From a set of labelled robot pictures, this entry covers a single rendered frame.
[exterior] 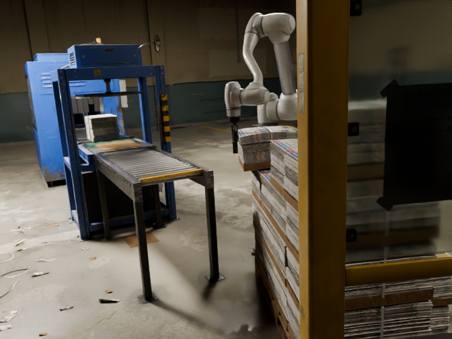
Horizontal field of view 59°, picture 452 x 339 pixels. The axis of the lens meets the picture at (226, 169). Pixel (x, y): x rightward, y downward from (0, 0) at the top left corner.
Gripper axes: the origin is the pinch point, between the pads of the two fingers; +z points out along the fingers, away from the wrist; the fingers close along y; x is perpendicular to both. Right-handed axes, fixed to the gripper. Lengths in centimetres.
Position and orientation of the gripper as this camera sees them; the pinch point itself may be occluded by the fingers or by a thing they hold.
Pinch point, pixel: (235, 147)
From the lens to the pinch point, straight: 256.3
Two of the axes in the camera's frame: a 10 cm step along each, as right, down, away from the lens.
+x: -9.9, 0.8, -1.1
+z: 0.5, 9.7, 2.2
